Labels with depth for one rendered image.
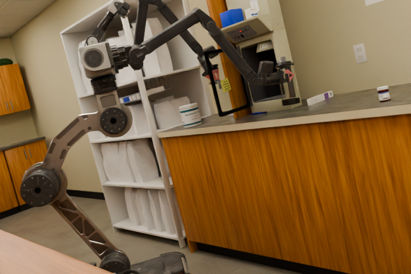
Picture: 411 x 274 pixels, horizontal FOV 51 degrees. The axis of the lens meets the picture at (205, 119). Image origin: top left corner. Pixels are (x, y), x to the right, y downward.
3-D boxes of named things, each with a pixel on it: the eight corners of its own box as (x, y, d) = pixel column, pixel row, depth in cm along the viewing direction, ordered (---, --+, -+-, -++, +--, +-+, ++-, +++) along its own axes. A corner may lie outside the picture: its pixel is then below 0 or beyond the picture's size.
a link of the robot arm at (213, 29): (199, 24, 218) (204, 26, 208) (208, 16, 218) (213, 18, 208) (249, 84, 235) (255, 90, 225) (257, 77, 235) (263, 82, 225)
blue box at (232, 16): (233, 26, 273) (230, 12, 272) (244, 22, 265) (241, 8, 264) (222, 28, 266) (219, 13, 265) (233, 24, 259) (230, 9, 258)
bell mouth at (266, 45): (268, 50, 282) (266, 41, 281) (289, 44, 268) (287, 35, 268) (250, 54, 270) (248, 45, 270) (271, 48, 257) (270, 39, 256)
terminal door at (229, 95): (250, 107, 278) (236, 46, 274) (220, 117, 256) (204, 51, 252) (249, 107, 278) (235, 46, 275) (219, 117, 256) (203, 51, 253)
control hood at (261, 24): (235, 43, 276) (231, 27, 275) (273, 30, 251) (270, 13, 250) (222, 45, 269) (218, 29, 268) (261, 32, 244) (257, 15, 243)
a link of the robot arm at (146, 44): (200, 1, 214) (205, 2, 205) (213, 25, 220) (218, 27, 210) (124, 49, 214) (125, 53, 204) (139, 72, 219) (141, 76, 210)
